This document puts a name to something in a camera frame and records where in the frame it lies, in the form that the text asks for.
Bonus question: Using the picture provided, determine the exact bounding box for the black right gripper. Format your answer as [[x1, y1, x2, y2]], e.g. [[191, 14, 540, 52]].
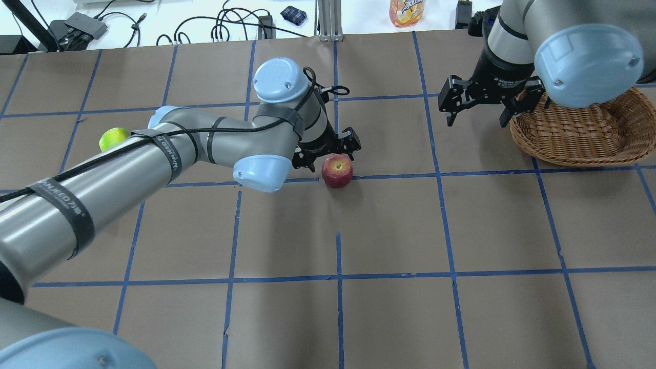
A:
[[438, 51, 544, 128]]

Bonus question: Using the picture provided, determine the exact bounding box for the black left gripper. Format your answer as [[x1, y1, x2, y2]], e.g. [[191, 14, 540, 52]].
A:
[[293, 126, 362, 173]]

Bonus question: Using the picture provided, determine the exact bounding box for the red yellow apple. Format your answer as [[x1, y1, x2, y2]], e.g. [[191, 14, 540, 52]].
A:
[[321, 154, 353, 189]]

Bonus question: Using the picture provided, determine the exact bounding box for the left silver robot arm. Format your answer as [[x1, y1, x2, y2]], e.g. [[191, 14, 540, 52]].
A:
[[1, 57, 361, 368]]

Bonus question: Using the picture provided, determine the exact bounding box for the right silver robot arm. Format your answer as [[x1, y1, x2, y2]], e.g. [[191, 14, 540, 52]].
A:
[[438, 1, 655, 127]]

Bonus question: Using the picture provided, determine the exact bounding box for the wicker basket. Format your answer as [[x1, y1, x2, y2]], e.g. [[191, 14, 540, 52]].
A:
[[509, 87, 655, 168]]

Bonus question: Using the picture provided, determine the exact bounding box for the black power brick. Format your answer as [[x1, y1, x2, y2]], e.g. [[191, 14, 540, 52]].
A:
[[454, 0, 473, 30]]

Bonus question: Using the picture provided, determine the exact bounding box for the orange juice bottle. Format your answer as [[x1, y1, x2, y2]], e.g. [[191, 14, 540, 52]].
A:
[[389, 0, 425, 28]]

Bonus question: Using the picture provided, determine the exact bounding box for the dark blue pouch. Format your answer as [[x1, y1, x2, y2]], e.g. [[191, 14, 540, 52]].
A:
[[280, 6, 308, 26]]

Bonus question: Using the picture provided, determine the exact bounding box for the black power adapter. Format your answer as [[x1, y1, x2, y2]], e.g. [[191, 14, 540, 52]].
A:
[[256, 14, 276, 40]]

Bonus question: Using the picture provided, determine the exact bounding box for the green apple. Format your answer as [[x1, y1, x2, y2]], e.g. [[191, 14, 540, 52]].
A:
[[98, 128, 131, 152]]

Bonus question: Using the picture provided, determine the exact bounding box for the grey usb hub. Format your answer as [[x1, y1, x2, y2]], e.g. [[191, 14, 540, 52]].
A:
[[64, 12, 108, 39]]

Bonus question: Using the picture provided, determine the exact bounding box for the aluminium frame post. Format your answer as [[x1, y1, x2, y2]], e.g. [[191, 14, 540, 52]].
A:
[[315, 0, 344, 42]]

